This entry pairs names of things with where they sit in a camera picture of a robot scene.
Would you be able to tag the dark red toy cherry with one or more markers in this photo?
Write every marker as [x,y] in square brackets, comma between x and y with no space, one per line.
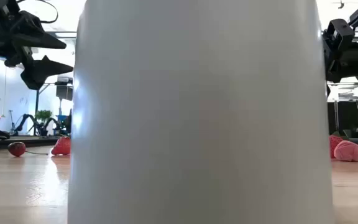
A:
[16,148]

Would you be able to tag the black station stand frame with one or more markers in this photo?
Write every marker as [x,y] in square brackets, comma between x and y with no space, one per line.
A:
[37,105]

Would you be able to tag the black partition panel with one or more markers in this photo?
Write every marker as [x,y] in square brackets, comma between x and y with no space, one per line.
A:
[342,116]

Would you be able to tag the potted green plant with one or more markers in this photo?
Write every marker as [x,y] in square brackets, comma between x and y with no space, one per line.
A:
[43,115]

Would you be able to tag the background black robot arm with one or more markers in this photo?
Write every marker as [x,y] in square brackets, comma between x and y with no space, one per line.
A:
[26,121]

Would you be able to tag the black aluminium table frame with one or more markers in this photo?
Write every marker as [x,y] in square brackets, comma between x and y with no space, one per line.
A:
[26,142]

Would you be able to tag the blue box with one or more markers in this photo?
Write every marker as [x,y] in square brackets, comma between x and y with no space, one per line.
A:
[62,119]

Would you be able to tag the pink toy raspberry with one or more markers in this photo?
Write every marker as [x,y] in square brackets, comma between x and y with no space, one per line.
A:
[347,151]

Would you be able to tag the black hanging box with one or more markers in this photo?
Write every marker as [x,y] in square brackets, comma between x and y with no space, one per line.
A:
[64,92]

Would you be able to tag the red toy strawberry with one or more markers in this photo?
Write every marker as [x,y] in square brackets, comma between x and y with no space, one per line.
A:
[334,144]
[61,145]

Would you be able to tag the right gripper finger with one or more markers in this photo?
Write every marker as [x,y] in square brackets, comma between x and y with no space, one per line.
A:
[348,29]

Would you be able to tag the white plant pot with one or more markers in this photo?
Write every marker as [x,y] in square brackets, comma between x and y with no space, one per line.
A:
[197,124]

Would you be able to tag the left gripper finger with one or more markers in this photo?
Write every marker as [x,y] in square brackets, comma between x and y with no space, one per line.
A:
[42,41]
[40,71]

